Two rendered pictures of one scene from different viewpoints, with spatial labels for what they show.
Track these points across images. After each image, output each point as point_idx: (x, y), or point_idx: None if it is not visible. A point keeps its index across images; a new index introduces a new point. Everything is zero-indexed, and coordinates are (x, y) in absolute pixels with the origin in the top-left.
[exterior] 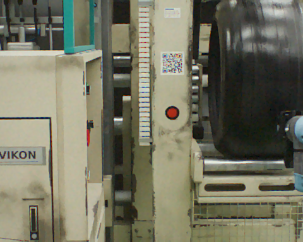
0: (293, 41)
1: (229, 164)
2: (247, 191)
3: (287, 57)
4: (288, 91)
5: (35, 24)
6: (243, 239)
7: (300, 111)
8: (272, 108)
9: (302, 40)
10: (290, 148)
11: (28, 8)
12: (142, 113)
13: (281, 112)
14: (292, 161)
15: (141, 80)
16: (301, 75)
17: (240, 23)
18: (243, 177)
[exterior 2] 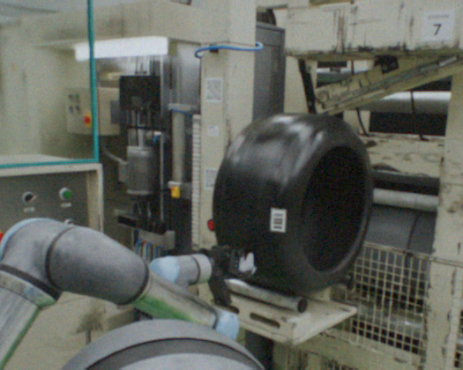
0: (261, 172)
1: (233, 284)
2: (240, 316)
3: (250, 188)
4: (248, 225)
5: (152, 132)
6: (364, 363)
7: (207, 250)
8: (238, 240)
9: (270, 173)
10: (210, 285)
11: (168, 117)
12: (194, 221)
13: (212, 247)
14: (217, 299)
15: (194, 191)
16: (259, 210)
17: (231, 147)
18: (242, 301)
